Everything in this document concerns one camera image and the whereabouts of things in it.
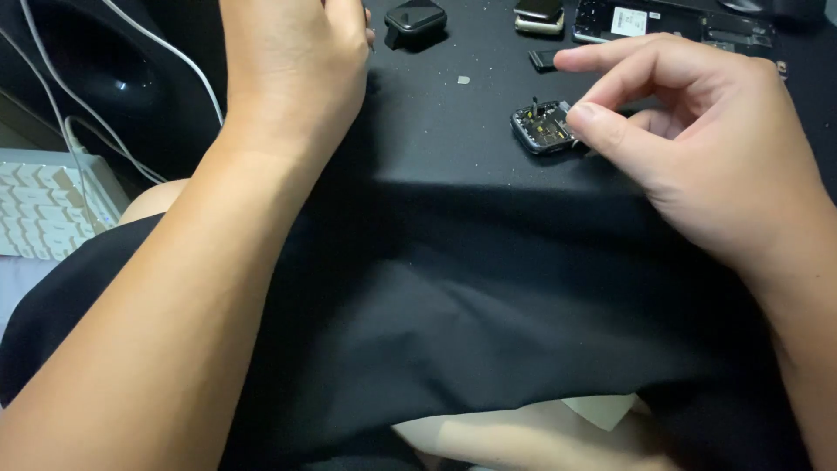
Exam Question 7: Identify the person's left hand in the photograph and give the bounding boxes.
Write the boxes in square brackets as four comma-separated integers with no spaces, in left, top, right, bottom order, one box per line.
[219,0,377,158]

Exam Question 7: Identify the person's right hand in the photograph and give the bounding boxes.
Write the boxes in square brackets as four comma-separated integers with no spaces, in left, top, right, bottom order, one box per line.
[554,33,837,277]

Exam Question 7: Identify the smartwatch case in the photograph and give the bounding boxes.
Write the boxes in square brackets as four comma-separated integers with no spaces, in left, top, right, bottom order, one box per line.
[510,98,584,157]

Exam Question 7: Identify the black smartwatch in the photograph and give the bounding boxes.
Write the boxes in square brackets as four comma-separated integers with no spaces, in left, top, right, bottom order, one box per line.
[383,0,449,51]

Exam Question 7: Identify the disassembled black phone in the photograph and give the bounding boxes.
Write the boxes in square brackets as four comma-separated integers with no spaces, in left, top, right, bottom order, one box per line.
[572,0,779,55]

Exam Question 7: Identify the dark rounded object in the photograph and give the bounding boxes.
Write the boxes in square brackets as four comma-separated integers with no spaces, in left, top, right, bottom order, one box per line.
[716,0,828,19]

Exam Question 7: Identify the black rounded speaker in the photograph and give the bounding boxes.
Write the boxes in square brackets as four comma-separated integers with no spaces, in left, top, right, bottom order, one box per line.
[0,0,228,181]

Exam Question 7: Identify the small black flat part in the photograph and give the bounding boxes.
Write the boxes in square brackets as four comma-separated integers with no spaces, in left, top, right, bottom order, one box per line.
[528,49,565,72]

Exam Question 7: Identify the stacked smartwatch bodies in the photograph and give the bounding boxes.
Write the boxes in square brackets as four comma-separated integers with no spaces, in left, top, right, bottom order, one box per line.
[513,0,566,35]

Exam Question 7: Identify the white keyboard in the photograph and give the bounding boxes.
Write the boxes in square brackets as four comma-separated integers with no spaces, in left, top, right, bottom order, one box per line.
[0,148,132,262]

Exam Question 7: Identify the person's black shirt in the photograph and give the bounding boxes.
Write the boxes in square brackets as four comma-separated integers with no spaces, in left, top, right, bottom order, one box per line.
[0,177,815,471]

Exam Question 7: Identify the white cable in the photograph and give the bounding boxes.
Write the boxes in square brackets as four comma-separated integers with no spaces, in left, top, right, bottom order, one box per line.
[18,0,105,226]
[99,0,225,127]

